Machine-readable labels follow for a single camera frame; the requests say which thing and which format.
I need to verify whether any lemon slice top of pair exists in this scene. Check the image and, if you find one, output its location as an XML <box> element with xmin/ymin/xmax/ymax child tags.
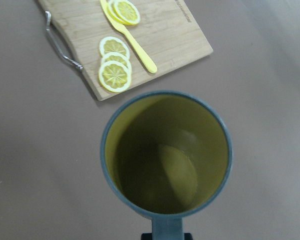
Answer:
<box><xmin>112</xmin><ymin>0</ymin><xmax>141</xmax><ymax>25</ymax></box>

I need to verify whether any dark blue mug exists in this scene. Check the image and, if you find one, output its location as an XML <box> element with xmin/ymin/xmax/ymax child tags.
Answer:
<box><xmin>100</xmin><ymin>90</ymin><xmax>233</xmax><ymax>240</ymax></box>

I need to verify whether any wooden cutting board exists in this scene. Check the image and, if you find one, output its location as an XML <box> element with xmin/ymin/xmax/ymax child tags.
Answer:
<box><xmin>40</xmin><ymin>0</ymin><xmax>213</xmax><ymax>101</ymax></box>

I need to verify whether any yellow plastic knife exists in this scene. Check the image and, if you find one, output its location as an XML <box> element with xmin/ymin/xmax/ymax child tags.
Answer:
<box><xmin>100</xmin><ymin>0</ymin><xmax>158</xmax><ymax>74</ymax></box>

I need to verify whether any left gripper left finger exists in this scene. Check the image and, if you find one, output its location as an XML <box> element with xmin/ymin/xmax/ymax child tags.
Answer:
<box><xmin>140</xmin><ymin>233</ymin><xmax>152</xmax><ymax>240</ymax></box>

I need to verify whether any brown table mat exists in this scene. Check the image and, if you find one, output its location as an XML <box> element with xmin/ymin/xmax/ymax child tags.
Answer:
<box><xmin>0</xmin><ymin>0</ymin><xmax>300</xmax><ymax>240</ymax></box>

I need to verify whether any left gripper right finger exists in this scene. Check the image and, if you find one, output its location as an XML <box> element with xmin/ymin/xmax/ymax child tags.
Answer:
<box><xmin>184</xmin><ymin>232</ymin><xmax>193</xmax><ymax>240</ymax></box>

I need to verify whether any lemon slice under pair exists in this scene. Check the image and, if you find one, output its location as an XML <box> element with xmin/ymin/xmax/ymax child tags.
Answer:
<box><xmin>107</xmin><ymin>0</ymin><xmax>120</xmax><ymax>22</ymax></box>

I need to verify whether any lemon slice middle of trio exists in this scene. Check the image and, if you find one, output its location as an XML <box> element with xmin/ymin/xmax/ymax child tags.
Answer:
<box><xmin>101</xmin><ymin>52</ymin><xmax>132</xmax><ymax>69</ymax></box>

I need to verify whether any lemon slice back of trio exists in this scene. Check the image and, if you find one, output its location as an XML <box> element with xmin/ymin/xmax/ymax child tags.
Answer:
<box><xmin>99</xmin><ymin>36</ymin><xmax>130</xmax><ymax>59</ymax></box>

